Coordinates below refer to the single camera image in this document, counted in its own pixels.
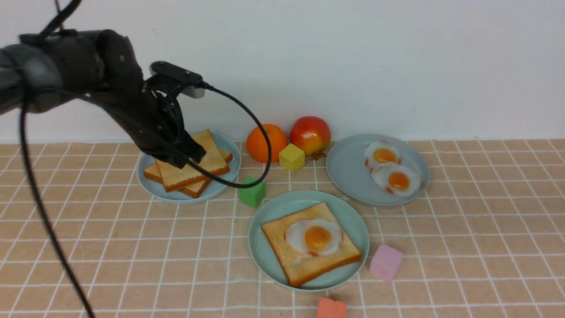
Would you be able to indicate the yellow foam cube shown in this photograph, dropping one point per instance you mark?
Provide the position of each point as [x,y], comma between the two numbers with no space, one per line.
[292,158]

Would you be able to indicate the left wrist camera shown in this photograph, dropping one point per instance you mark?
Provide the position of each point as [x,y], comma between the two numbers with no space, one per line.
[175,79]

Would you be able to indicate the toast slice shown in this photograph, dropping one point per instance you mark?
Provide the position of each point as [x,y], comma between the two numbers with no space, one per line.
[299,269]
[194,190]
[175,179]

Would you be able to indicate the grey-blue egg plate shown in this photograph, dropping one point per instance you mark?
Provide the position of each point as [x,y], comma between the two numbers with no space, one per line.
[346,168]

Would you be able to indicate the light blue bread plate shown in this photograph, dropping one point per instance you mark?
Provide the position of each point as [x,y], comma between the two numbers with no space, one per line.
[213,188]

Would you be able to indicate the orange-red foam cube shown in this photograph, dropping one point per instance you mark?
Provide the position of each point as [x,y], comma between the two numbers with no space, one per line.
[329,308]

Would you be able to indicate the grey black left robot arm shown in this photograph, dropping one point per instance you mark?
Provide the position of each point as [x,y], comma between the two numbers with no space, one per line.
[54,70]

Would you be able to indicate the red yellow apple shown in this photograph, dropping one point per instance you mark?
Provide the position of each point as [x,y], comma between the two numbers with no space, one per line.
[311,134]

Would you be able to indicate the pink foam cube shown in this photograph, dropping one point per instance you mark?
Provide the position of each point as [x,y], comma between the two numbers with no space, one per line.
[385,263]

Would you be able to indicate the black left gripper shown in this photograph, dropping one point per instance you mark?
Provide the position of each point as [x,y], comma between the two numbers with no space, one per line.
[153,119]

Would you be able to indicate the teal centre plate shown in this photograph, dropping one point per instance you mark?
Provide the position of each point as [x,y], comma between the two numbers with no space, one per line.
[285,204]

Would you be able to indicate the orange fruit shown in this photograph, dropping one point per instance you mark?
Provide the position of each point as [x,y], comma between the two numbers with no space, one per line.
[257,146]

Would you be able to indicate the green foam cube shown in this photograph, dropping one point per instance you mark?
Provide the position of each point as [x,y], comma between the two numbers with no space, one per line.
[253,196]

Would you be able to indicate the fried egg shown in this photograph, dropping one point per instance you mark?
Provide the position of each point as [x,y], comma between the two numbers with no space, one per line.
[396,179]
[379,152]
[315,237]

